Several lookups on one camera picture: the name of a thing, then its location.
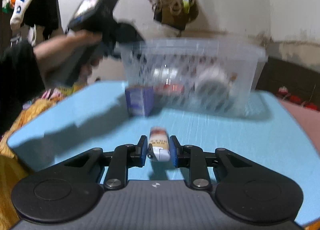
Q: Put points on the red patterned bedding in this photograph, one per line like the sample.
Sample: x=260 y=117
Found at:
x=284 y=94

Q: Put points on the small orange labelled tube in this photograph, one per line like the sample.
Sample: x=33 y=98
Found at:
x=158 y=145

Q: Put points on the white plush toy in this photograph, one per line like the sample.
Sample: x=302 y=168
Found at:
x=213 y=86

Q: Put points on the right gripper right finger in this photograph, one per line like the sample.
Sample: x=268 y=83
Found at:
x=191 y=157

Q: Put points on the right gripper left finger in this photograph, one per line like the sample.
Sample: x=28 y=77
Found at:
x=121 y=160

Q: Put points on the purple small carton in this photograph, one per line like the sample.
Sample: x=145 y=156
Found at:
x=139 y=100

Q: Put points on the white black hanging jacket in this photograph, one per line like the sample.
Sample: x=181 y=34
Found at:
x=37 y=19

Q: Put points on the brown hanging bag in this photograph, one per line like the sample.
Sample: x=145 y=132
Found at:
x=174 y=13

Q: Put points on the clear bottle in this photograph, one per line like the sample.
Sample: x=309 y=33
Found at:
x=164 y=74

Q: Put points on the clear plastic basket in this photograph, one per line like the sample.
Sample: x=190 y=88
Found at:
x=191 y=56

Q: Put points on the dark wooden headboard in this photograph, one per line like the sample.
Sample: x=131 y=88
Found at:
x=300 y=81

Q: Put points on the red cigarette box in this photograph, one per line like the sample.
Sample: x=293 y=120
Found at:
x=169 y=89

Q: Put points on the person left hand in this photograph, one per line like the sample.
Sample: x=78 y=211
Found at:
x=51 y=54

